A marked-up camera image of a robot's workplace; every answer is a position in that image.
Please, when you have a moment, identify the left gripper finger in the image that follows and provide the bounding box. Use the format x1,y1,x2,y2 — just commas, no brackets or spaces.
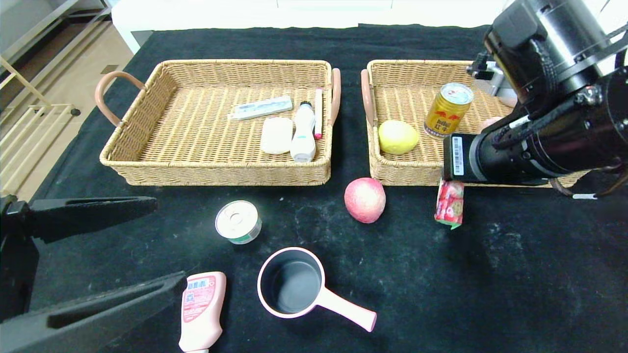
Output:
22,196,158,244
0,270,187,353

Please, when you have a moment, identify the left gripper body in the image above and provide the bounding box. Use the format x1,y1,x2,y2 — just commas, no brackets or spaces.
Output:
0,195,40,323

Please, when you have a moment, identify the pink lotion bottle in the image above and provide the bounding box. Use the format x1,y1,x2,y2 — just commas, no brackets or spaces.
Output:
179,271,228,353

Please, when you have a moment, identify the pink red peach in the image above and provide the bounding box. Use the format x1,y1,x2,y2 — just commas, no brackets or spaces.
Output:
344,177,387,224

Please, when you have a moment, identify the red Hi-Chew candy pack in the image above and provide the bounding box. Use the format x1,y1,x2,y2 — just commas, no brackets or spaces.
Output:
434,178,465,230

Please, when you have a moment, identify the golden drink can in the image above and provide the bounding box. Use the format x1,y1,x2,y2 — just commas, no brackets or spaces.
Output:
423,82,475,139

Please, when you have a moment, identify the small tin can green label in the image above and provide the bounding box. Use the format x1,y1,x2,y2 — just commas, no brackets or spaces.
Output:
215,200,262,245

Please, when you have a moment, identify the pink saucepan with dark inside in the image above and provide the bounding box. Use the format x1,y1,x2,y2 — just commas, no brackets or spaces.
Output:
257,247,378,333

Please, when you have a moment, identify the toothpaste tube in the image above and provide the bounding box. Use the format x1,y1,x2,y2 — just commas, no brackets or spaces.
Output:
227,96,293,121

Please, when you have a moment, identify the white soap bar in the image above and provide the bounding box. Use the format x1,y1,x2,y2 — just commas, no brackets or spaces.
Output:
260,117,294,155

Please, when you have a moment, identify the grey metal shelf unit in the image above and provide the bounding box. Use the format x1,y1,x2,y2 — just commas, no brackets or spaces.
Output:
0,0,113,64

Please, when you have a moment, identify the small white bottle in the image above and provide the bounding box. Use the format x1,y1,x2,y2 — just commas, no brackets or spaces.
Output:
290,101,317,163

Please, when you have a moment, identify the white low cabinet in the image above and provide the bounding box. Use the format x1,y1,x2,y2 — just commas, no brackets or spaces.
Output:
112,0,530,54

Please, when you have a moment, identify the white pen with pink tip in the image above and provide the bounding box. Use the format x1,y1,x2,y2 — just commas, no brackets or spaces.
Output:
314,88,323,140

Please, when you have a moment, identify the yellow lemon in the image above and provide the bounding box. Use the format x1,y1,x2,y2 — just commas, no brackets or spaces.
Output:
378,120,419,155

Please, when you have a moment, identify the wicker basket with brown handles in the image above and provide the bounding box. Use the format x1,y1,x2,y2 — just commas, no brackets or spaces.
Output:
361,59,589,188
95,59,342,187

